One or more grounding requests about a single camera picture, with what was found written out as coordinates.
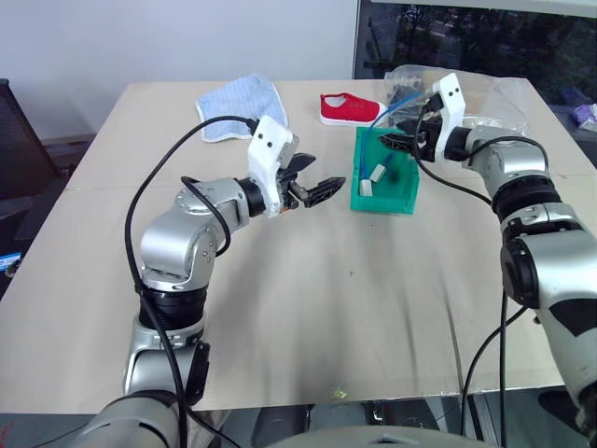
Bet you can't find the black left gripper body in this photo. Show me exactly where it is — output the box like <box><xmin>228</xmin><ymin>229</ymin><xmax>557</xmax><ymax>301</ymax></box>
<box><xmin>277</xmin><ymin>147</ymin><xmax>310</xmax><ymax>212</ymax></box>

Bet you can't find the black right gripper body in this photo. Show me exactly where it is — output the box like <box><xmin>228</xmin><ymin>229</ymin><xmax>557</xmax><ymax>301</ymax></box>
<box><xmin>411</xmin><ymin>92</ymin><xmax>445</xmax><ymax>163</ymax></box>

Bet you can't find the blue cable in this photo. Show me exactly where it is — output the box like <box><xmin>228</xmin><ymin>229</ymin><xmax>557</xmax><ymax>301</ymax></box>
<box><xmin>362</xmin><ymin>87</ymin><xmax>433</xmax><ymax>182</ymax></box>

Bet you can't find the green plastic bin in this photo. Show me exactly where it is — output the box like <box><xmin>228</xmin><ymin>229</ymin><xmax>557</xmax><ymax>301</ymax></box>
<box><xmin>349</xmin><ymin>126</ymin><xmax>421</xmax><ymax>216</ymax></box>

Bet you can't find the clear bag with black parts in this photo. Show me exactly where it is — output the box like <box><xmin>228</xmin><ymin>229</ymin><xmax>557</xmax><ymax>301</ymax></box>
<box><xmin>382</xmin><ymin>63</ymin><xmax>450</xmax><ymax>128</ymax></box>

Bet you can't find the red canvas shoe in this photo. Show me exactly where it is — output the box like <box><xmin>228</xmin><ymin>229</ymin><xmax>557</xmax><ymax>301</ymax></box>
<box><xmin>319</xmin><ymin>92</ymin><xmax>388</xmax><ymax>128</ymax></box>

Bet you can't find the empty clear plastic bag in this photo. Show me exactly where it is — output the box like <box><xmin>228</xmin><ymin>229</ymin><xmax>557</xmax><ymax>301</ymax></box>
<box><xmin>460</xmin><ymin>74</ymin><xmax>532</xmax><ymax>137</ymax></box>

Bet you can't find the blue striped cloth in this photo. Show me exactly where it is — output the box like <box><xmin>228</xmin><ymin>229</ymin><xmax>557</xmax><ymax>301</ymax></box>
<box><xmin>194</xmin><ymin>72</ymin><xmax>291</xmax><ymax>144</ymax></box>

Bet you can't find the dark glass window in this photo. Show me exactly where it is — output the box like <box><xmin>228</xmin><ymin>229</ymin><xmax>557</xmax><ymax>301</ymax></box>
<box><xmin>352</xmin><ymin>0</ymin><xmax>597</xmax><ymax>109</ymax></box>

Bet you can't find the purple packet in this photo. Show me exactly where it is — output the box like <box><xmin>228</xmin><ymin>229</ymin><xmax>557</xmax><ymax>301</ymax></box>
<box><xmin>572</xmin><ymin>103</ymin><xmax>597</xmax><ymax>134</ymax></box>

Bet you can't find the black chair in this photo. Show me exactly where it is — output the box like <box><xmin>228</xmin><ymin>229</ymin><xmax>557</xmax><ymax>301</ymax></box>
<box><xmin>0</xmin><ymin>77</ymin><xmax>62</xmax><ymax>203</ymax></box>

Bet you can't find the blue label card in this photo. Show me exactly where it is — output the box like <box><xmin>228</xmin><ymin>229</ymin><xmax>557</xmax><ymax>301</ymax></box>
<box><xmin>0</xmin><ymin>250</ymin><xmax>24</xmax><ymax>277</ymax></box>

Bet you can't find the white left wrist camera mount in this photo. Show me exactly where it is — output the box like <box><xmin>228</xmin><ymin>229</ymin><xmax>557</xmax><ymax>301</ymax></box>
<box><xmin>245</xmin><ymin>115</ymin><xmax>296</xmax><ymax>219</ymax></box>

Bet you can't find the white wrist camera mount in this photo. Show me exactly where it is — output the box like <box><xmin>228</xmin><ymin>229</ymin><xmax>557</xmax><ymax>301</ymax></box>
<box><xmin>429</xmin><ymin>73</ymin><xmax>468</xmax><ymax>163</ymax></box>
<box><xmin>245</xmin><ymin>115</ymin><xmax>296</xmax><ymax>219</ymax></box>

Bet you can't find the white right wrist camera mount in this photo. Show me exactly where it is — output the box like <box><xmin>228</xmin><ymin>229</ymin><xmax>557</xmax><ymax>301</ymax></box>
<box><xmin>429</xmin><ymin>73</ymin><xmax>468</xmax><ymax>163</ymax></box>

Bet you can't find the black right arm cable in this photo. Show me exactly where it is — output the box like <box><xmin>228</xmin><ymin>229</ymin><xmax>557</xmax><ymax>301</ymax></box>
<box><xmin>415</xmin><ymin>106</ymin><xmax>548</xmax><ymax>441</ymax></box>

